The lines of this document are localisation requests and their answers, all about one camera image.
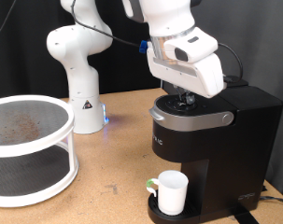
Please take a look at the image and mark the black Keurig coffee machine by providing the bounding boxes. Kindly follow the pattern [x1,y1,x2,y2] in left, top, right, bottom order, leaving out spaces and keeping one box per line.
[148,75,283,224]

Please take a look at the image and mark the white two-tier turntable shelf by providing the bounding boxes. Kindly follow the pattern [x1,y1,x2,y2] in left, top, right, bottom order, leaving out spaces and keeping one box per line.
[0,94,79,208]

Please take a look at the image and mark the black backdrop curtain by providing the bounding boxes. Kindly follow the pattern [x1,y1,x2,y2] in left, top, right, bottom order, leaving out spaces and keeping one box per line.
[0,0,167,102]

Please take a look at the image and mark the grey partition panel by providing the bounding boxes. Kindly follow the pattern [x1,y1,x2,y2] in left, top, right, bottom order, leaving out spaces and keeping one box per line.
[162,0,283,200]

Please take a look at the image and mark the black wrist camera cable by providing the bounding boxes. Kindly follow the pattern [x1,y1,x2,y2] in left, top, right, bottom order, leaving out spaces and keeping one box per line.
[70,0,244,84]

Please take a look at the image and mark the white mug with green-taped handle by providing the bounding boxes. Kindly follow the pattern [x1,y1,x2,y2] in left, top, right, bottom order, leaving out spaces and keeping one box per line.
[146,169,190,217]

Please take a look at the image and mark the braided power cable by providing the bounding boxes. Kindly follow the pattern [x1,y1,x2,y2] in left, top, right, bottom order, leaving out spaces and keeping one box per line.
[258,195,283,206]

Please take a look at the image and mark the black tape strip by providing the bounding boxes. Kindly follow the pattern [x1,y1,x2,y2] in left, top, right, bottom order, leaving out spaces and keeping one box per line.
[230,207,261,224]

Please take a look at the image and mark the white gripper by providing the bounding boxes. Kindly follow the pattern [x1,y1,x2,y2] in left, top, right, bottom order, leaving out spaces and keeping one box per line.
[146,41,228,105]

